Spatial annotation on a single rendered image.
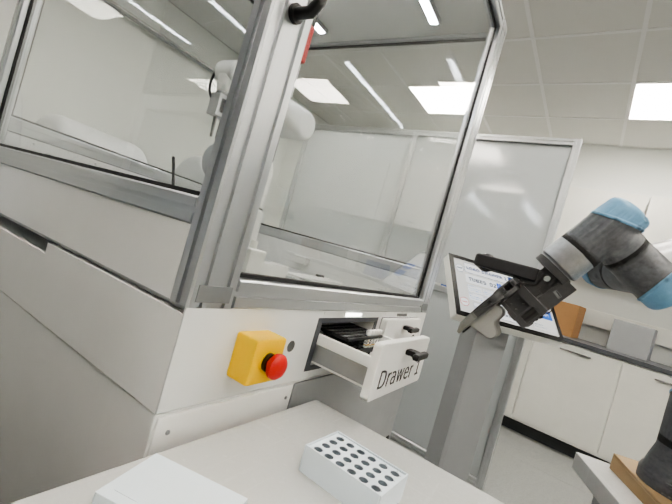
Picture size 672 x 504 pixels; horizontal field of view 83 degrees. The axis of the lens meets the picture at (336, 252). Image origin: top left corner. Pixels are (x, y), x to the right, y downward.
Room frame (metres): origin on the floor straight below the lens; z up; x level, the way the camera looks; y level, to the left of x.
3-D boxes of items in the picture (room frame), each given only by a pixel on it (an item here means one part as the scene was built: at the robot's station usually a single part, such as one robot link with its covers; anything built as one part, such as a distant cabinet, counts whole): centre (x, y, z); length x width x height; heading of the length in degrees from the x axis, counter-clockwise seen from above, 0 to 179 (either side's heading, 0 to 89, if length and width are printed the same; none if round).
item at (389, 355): (0.82, -0.20, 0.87); 0.29 x 0.02 x 0.11; 148
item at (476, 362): (1.67, -0.75, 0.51); 0.50 x 0.45 x 1.02; 12
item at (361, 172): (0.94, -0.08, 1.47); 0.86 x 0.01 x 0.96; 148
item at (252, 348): (0.60, 0.07, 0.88); 0.07 x 0.05 x 0.07; 148
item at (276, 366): (0.58, 0.04, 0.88); 0.04 x 0.03 x 0.04; 148
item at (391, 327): (1.16, -0.25, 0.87); 0.29 x 0.02 x 0.11; 148
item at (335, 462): (0.53, -0.11, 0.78); 0.12 x 0.08 x 0.04; 55
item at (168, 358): (1.18, 0.30, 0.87); 1.02 x 0.95 x 0.14; 148
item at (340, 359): (0.93, -0.02, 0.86); 0.40 x 0.26 x 0.06; 58
